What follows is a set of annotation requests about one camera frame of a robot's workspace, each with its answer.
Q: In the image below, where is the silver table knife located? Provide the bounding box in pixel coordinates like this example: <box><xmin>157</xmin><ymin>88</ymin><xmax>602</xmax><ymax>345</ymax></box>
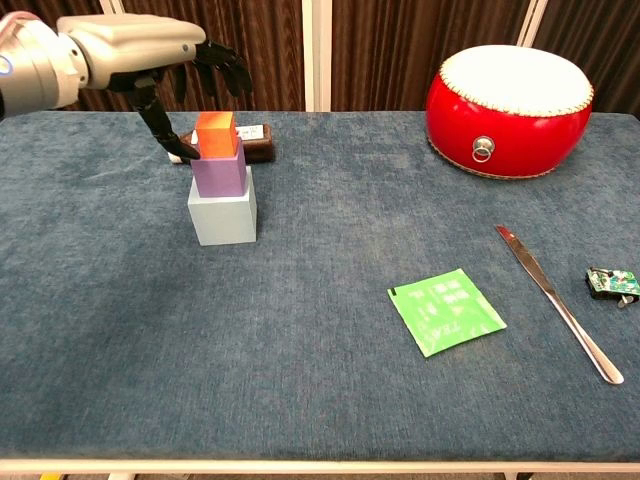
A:
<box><xmin>494</xmin><ymin>224</ymin><xmax>626</xmax><ymax>386</ymax></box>

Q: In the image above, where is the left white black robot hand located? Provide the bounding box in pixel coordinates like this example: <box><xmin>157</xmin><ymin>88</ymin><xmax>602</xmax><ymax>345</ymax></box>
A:
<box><xmin>56</xmin><ymin>13</ymin><xmax>254</xmax><ymax>161</ymax></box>

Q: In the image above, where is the orange cube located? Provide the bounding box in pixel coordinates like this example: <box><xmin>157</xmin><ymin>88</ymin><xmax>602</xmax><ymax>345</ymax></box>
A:
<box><xmin>195</xmin><ymin>111</ymin><xmax>239</xmax><ymax>160</ymax></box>

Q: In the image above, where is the light blue cube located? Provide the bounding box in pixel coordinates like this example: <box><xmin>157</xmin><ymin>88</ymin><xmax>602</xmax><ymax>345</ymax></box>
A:
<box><xmin>187</xmin><ymin>166</ymin><xmax>259</xmax><ymax>247</ymax></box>

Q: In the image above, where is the red drum white skin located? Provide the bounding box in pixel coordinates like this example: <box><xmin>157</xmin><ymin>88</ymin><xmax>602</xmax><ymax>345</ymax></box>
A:
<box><xmin>424</xmin><ymin>44</ymin><xmax>596</xmax><ymax>180</ymax></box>

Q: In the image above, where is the dark brown bottle white cap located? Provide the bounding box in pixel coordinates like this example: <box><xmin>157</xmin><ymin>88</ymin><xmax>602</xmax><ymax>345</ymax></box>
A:
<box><xmin>169</xmin><ymin>123</ymin><xmax>277</xmax><ymax>165</ymax></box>

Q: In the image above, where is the blue table cloth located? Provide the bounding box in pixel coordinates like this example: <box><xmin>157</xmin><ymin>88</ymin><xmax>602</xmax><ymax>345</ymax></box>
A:
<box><xmin>0</xmin><ymin>109</ymin><xmax>640</xmax><ymax>464</ymax></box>

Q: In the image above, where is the small green circuit board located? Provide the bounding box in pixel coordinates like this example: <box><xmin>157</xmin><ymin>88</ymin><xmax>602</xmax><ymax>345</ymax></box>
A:
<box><xmin>584</xmin><ymin>266</ymin><xmax>640</xmax><ymax>309</ymax></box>

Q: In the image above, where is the green tea sachet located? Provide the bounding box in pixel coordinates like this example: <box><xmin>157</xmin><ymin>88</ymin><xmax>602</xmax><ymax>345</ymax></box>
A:
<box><xmin>387</xmin><ymin>267</ymin><xmax>508</xmax><ymax>359</ymax></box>

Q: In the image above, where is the purple cube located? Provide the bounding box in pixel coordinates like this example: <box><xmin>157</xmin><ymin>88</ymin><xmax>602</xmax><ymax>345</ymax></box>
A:
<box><xmin>191</xmin><ymin>142</ymin><xmax>248</xmax><ymax>199</ymax></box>

